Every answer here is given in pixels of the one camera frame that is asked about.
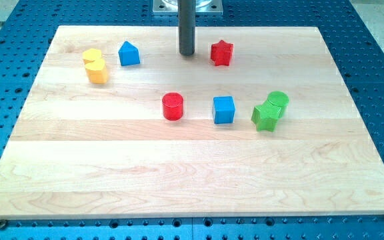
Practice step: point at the wooden board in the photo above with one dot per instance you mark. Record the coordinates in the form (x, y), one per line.
(81, 150)

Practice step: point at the yellow heart block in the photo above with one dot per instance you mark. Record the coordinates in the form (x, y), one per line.
(97, 71)

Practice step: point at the red cylinder block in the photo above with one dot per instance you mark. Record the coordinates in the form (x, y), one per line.
(172, 106)

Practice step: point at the green star block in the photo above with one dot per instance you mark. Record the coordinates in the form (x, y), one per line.
(265, 116)

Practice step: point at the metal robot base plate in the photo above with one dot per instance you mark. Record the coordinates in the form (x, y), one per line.
(203, 7)

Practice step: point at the red star block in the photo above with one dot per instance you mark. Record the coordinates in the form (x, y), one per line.
(221, 53)

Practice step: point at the blue cube block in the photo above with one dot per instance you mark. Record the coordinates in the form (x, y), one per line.
(223, 109)

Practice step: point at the yellow hexagon block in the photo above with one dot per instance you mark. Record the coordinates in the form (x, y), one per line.
(91, 55)

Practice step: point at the green cylinder block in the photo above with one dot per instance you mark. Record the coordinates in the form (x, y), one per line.
(279, 99)

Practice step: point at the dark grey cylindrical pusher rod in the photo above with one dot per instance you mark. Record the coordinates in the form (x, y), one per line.
(186, 26)

